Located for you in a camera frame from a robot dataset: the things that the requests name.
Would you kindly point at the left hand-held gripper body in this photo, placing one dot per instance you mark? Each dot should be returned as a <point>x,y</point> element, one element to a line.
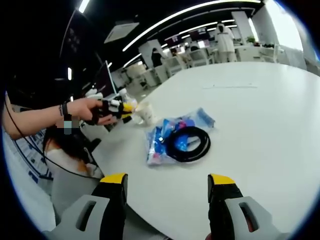
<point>107,107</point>

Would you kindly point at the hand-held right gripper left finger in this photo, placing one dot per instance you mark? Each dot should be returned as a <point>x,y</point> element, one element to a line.
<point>110,212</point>

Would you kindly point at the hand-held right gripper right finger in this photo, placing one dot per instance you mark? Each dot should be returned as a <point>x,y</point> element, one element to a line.
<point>222,215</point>

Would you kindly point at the clear plastic water bottle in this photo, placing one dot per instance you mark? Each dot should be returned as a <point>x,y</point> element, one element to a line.
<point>123,93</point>

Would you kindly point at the white paper cup green print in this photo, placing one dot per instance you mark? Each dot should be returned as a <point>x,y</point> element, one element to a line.
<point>147,113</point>

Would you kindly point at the clear bag with blue items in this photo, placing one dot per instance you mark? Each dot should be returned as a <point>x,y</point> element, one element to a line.
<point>153,161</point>

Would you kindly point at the blue plastic packet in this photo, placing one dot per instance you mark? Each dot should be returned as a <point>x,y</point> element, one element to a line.
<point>205,117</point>

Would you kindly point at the person's right hand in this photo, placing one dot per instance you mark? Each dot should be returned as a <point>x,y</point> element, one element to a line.
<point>209,237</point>

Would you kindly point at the person's left hand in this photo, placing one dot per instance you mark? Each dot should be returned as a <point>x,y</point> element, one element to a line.
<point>80,108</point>

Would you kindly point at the black monitor on stand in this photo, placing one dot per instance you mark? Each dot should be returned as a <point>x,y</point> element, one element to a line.
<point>106,80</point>

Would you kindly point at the person's grey clothing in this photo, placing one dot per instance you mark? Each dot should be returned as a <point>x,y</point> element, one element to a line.
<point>72,192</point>

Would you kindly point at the black wristband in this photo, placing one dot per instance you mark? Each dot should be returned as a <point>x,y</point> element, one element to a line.
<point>64,108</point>

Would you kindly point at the white chair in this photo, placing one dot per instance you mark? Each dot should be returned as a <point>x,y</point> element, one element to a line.
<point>176,65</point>
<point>202,57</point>

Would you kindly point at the ceiling air vent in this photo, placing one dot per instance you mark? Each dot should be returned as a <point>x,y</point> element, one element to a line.
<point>121,32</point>

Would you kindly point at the long ceiling light strip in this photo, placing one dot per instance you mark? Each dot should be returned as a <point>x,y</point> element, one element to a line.
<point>190,12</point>

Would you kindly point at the potted green plant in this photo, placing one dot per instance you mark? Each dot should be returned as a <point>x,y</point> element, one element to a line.
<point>250,40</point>

